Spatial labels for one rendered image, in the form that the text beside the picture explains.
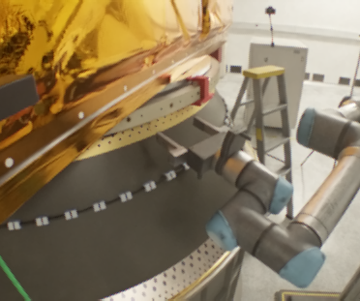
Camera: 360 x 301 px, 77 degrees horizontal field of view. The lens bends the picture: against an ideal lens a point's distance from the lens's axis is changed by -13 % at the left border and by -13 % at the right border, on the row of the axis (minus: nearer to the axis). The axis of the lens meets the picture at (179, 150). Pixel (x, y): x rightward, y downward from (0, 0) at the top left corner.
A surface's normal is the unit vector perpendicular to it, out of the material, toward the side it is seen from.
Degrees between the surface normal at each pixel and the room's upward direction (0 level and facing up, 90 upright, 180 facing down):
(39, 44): 82
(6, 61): 90
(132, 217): 62
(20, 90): 90
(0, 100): 90
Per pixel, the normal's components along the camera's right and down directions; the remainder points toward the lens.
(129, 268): 0.45, -0.04
